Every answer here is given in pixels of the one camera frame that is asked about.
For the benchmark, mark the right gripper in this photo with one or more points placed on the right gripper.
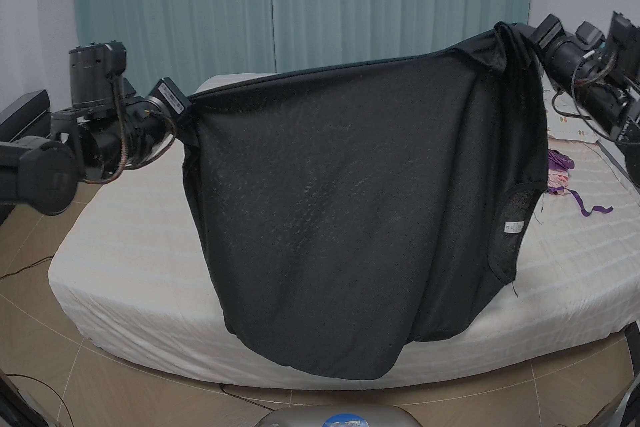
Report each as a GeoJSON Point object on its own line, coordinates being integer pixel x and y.
{"type": "Point", "coordinates": [560, 62]}

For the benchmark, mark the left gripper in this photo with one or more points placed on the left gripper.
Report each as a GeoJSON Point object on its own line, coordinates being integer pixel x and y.
{"type": "Point", "coordinates": [147, 127]}

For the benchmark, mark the black T-shirt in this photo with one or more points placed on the black T-shirt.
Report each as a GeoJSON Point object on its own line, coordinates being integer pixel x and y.
{"type": "Point", "coordinates": [325, 190]}

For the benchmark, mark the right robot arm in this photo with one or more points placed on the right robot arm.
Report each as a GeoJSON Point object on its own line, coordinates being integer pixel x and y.
{"type": "Point", "coordinates": [612, 109]}

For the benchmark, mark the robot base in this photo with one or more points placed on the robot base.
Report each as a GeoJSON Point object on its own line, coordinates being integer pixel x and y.
{"type": "Point", "coordinates": [335, 417]}

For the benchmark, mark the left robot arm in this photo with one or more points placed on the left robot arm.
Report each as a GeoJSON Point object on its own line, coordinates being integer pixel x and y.
{"type": "Point", "coordinates": [45, 170]}

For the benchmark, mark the pile of clothes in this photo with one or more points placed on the pile of clothes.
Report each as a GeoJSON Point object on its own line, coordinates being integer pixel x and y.
{"type": "Point", "coordinates": [559, 165]}

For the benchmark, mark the bed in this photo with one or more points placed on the bed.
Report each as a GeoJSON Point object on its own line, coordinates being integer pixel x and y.
{"type": "Point", "coordinates": [130, 265]}

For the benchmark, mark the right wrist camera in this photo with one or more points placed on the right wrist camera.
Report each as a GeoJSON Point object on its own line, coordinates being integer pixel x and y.
{"type": "Point", "coordinates": [550, 30]}

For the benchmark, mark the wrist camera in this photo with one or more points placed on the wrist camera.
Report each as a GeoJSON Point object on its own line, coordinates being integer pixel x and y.
{"type": "Point", "coordinates": [550, 30]}
{"type": "Point", "coordinates": [172, 97]}

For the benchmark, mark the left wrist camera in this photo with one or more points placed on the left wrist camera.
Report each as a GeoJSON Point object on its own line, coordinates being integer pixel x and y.
{"type": "Point", "coordinates": [172, 97]}

